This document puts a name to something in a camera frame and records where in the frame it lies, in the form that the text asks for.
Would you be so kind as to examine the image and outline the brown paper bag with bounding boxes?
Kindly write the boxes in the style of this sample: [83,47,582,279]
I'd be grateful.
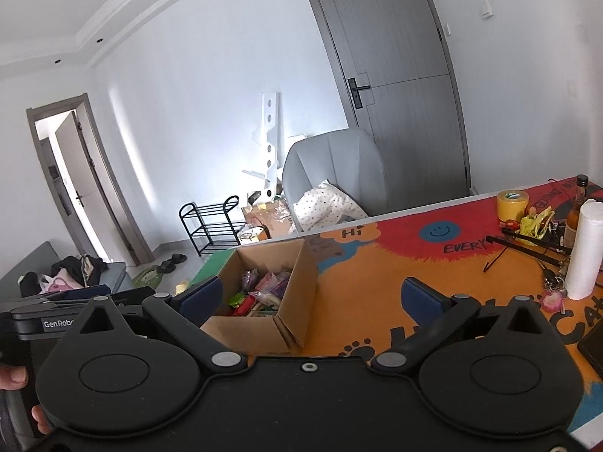
[242,199,296,239]

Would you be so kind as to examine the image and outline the black shoe rack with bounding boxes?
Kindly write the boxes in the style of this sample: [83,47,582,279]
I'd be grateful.
[179,195,245,256]

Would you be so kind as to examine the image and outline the yellow tape roll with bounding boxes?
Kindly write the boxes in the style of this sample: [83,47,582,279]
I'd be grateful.
[497,190,530,221]

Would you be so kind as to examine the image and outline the black folding stand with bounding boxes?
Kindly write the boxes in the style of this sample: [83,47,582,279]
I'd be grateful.
[485,228,571,268]

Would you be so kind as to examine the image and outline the white dotted pillow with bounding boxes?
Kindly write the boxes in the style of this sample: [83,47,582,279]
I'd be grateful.
[293,180,368,232]

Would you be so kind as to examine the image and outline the red snack bar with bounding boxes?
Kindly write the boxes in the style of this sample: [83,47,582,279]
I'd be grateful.
[229,293,257,316]

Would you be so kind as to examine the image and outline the white perforated board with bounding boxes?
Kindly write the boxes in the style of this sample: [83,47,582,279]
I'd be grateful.
[243,92,280,204]

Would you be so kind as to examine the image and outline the dark brown cake packet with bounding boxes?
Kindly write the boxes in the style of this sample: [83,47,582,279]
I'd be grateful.
[241,268,260,293]

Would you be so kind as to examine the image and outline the long white cake package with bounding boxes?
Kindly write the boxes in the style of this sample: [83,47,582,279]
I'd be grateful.
[250,272,290,307]

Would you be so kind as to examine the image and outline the colourful cartoon table mat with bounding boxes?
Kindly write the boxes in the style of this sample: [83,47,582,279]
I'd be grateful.
[188,176,603,434]

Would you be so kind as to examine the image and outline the open side door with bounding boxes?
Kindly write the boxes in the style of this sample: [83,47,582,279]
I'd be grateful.
[26,93,153,267]

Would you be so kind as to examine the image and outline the brown glass bottle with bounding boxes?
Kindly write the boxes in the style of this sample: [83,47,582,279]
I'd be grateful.
[563,174,589,248]

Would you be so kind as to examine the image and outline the yellow plastic bag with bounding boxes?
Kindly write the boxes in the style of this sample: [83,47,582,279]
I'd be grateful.
[519,206,555,240]

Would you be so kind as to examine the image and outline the grey armchair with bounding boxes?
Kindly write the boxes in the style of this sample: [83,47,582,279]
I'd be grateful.
[282,128,389,231]

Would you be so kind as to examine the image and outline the grey door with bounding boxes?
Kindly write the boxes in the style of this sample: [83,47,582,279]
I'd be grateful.
[309,0,471,210]

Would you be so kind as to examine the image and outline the brown cardboard box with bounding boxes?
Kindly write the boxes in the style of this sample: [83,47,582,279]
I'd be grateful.
[201,239,318,355]

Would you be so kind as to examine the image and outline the grey sofa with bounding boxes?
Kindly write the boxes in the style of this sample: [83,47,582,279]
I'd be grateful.
[1,242,134,301]

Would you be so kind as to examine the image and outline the person's left hand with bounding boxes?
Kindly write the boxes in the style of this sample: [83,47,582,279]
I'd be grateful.
[0,366,54,436]

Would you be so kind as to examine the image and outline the pink pixel keychain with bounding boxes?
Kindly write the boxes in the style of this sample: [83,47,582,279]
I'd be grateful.
[541,290,566,313]

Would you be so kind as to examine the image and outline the white paper towel roll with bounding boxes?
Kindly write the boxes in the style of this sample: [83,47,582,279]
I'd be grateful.
[565,199,603,300]

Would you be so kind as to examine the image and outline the black smartphone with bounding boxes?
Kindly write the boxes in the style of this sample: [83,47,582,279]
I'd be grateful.
[577,321,603,379]

